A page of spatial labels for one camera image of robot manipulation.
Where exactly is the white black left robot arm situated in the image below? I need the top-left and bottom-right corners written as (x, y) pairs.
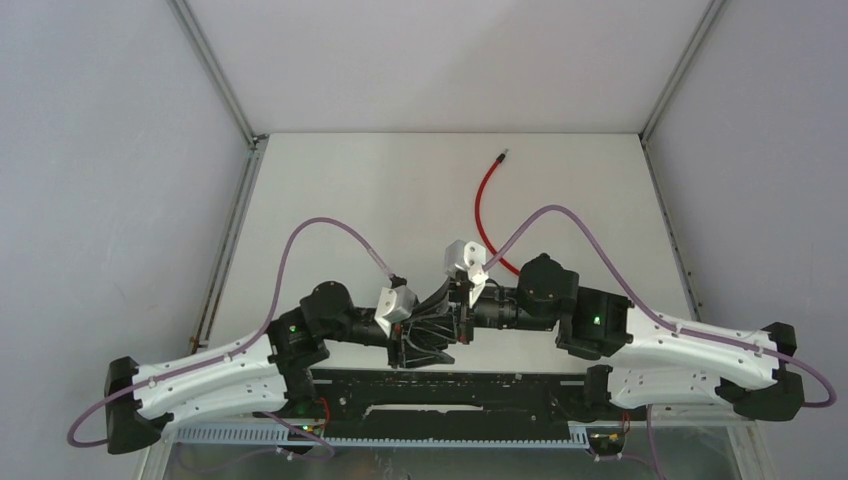
top-left (104, 277), bottom-right (457, 455)

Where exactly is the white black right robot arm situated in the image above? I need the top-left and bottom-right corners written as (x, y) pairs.
top-left (444, 243), bottom-right (806, 422)

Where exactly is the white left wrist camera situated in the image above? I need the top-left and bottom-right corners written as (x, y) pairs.
top-left (374, 285), bottom-right (418, 326)

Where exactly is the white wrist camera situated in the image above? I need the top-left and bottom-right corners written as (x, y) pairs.
top-left (374, 285), bottom-right (418, 326)
top-left (444, 240), bottom-right (489, 307)

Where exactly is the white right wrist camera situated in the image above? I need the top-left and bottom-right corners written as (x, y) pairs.
top-left (444, 240), bottom-right (489, 307)

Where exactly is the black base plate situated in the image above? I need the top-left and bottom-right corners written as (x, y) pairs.
top-left (251, 367), bottom-right (657, 448)

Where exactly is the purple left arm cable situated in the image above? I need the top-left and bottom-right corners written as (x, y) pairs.
top-left (66, 217), bottom-right (405, 448)

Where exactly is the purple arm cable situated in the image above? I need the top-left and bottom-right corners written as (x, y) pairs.
top-left (483, 204), bottom-right (838, 409)
top-left (66, 217), bottom-right (405, 448)

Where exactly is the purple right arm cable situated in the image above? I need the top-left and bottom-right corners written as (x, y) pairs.
top-left (483, 204), bottom-right (838, 409)

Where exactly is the red cable lock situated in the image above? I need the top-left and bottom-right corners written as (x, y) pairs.
top-left (472, 149), bottom-right (521, 276)

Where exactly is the aluminium frame rail right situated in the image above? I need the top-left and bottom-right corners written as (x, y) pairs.
top-left (639, 0), bottom-right (763, 480)

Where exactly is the aluminium frame rail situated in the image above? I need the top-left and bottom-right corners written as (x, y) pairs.
top-left (639, 0), bottom-right (763, 480)
top-left (135, 0), bottom-right (270, 480)

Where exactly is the aluminium frame rail left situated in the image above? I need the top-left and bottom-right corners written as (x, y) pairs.
top-left (135, 0), bottom-right (270, 480)

